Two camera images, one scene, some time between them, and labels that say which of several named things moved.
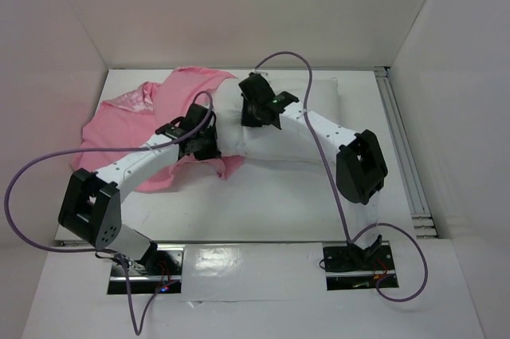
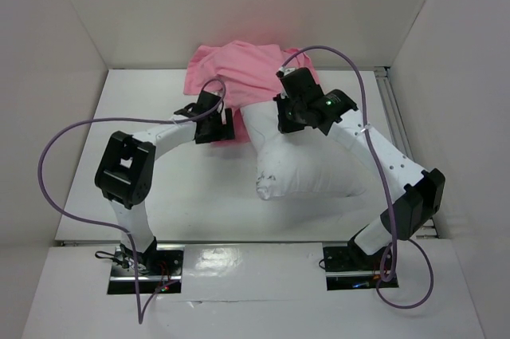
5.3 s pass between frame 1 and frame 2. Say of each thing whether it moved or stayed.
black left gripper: moved
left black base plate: stayed
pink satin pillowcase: moved
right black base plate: stayed
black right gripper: moved
